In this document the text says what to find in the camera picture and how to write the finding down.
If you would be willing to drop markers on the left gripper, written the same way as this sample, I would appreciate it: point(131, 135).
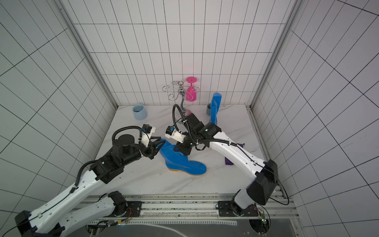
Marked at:
point(152, 147)

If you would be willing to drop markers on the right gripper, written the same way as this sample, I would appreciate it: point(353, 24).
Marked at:
point(183, 145)

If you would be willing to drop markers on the blue rubber boot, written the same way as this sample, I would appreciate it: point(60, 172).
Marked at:
point(178, 162)
point(214, 107)

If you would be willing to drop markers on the purple cloth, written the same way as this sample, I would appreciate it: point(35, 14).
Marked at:
point(227, 161)

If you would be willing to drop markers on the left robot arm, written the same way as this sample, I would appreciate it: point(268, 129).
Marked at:
point(56, 218)

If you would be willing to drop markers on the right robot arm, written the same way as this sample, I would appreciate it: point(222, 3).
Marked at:
point(264, 175)

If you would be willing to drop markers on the grey-green mug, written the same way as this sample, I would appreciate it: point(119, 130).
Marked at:
point(208, 109)

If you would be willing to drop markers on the light blue mug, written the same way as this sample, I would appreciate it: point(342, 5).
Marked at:
point(139, 112)

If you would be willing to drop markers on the pink wine glass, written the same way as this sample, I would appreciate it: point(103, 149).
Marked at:
point(191, 93)

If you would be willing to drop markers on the chrome glass holder stand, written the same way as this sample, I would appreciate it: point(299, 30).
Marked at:
point(177, 90)

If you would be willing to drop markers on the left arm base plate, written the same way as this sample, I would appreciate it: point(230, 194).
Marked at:
point(131, 209)

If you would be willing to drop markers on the aluminium mounting rail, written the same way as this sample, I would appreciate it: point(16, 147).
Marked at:
point(196, 207)

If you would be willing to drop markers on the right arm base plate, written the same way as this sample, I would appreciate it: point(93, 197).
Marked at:
point(231, 209)

